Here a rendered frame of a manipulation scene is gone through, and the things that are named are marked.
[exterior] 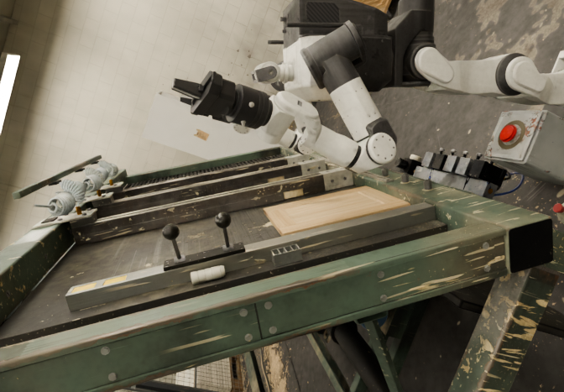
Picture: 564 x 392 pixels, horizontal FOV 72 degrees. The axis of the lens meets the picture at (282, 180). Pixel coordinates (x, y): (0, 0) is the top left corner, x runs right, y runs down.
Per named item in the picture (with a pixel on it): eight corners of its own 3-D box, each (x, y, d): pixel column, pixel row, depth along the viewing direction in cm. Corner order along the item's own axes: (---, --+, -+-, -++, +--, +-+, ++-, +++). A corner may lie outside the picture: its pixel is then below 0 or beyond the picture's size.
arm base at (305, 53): (368, 63, 107) (348, 26, 106) (373, 57, 95) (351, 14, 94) (320, 91, 110) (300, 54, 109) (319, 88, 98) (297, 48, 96)
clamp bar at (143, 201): (328, 174, 188) (321, 125, 184) (69, 228, 165) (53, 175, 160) (321, 170, 198) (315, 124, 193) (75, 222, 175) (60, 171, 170)
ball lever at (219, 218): (237, 255, 97) (232, 218, 88) (222, 258, 96) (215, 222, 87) (234, 243, 99) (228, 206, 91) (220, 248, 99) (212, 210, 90)
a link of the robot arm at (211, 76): (211, 97, 76) (263, 114, 82) (213, 58, 80) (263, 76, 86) (189, 126, 86) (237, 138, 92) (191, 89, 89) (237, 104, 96)
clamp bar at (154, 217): (356, 185, 157) (348, 127, 152) (40, 255, 134) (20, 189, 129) (346, 181, 167) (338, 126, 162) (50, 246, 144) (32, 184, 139)
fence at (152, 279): (436, 219, 107) (435, 206, 106) (69, 311, 88) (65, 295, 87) (425, 215, 112) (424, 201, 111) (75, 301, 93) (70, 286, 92)
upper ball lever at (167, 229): (189, 267, 94) (178, 230, 86) (174, 270, 94) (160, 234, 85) (187, 255, 97) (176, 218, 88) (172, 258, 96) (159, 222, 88)
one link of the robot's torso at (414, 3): (420, 4, 134) (373, 3, 130) (444, -7, 122) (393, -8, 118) (419, 86, 139) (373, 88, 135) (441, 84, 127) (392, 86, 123)
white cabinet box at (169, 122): (305, 148, 527) (155, 92, 472) (289, 187, 538) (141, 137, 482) (295, 141, 585) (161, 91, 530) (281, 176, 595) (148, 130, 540)
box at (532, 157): (606, 138, 84) (545, 108, 79) (583, 190, 85) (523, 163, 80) (556, 136, 95) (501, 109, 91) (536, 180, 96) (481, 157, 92)
